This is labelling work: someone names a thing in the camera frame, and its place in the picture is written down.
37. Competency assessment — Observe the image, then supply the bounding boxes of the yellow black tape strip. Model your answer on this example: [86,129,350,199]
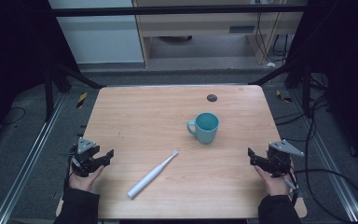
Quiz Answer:
[76,91,89,109]
[275,89,294,104]

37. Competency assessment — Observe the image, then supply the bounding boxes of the person's right hand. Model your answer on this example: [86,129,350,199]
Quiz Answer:
[254,165,292,197]

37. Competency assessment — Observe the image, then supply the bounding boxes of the black floor cable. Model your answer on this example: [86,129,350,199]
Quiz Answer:
[0,106,27,128]

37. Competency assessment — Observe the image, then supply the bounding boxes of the light wooden desk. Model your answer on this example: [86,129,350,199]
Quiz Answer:
[132,0,307,67]

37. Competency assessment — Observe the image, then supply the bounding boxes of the thick black gripper cable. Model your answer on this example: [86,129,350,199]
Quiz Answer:
[281,168,358,224]

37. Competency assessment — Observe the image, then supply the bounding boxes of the person's left hand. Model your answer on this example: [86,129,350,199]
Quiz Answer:
[67,163,105,192]

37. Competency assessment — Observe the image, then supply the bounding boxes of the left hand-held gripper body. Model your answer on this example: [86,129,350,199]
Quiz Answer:
[69,137,104,178]

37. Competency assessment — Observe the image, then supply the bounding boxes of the black metal stand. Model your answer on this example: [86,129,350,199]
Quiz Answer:
[42,63,107,123]
[249,60,313,119]

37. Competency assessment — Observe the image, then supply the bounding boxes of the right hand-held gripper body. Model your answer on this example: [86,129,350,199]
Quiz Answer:
[266,139,306,178]

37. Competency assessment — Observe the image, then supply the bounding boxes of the white cabinet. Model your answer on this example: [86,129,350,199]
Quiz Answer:
[48,0,145,65]

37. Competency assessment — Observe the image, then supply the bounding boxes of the black curtain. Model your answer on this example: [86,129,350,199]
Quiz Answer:
[0,0,81,150]
[283,0,358,172]

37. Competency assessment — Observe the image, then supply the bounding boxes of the black horizontal frame bar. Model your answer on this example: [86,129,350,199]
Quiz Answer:
[49,4,308,18]

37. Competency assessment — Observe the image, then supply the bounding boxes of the teal cup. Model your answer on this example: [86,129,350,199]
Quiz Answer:
[186,112,220,146]

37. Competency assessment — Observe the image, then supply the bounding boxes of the black hanging cables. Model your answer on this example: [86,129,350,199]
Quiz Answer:
[255,11,291,63]

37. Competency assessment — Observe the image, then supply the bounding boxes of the bundle of black floor cables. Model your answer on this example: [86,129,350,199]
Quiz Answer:
[273,73,332,171]

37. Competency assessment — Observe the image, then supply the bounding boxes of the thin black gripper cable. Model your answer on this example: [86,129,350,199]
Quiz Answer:
[62,146,77,191]

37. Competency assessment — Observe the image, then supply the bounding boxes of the aluminium floor rail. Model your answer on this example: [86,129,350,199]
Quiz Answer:
[0,92,67,224]
[288,89,358,224]

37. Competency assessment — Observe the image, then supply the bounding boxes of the white electric toothbrush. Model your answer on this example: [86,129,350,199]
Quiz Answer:
[127,148,180,200]

